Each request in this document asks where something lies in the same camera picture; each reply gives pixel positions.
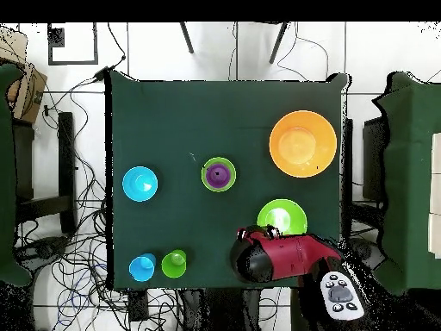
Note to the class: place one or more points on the black power strip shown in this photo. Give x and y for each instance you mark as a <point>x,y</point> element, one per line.
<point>138,305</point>

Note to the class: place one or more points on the small cyan bowl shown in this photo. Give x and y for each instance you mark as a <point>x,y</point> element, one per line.
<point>140,183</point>

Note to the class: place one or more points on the cardboard box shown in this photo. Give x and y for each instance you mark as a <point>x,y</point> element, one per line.
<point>27,93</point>

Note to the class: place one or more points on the black square floor frame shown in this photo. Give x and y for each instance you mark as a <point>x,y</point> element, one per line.
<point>72,62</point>

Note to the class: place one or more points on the large orange bowl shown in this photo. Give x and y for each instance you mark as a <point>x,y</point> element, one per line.
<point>303,143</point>

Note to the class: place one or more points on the green cup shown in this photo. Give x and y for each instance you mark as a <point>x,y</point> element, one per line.
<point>173,265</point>

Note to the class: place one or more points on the grey base with black knob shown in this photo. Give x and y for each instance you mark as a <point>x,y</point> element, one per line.
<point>44,248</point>

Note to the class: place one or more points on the green-clothed side table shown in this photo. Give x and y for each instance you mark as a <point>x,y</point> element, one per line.
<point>7,172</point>
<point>410,172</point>

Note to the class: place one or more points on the large green bowl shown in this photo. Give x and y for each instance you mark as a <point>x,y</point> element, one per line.
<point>282,215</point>

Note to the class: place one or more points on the blue cup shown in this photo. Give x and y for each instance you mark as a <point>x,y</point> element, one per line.
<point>141,269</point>

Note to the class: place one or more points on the black power adapter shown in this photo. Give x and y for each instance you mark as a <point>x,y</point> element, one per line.
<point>101,73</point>

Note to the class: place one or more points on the dark green tablecloth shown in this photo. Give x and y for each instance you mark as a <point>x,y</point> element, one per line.
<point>206,120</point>

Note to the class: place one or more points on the small green bowl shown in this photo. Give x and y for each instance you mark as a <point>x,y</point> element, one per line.
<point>204,182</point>

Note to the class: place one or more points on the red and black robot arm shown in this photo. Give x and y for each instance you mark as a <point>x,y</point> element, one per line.
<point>293,255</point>

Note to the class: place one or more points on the purple cup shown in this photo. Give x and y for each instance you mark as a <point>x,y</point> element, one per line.
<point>218,175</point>

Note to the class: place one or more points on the grey floor base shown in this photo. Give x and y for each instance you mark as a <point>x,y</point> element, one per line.
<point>365,250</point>

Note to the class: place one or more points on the black stand leg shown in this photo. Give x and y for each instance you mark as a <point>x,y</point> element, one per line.
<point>186,38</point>
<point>279,43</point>

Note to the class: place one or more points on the white boxes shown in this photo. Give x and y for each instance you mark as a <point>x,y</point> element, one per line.
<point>436,193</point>

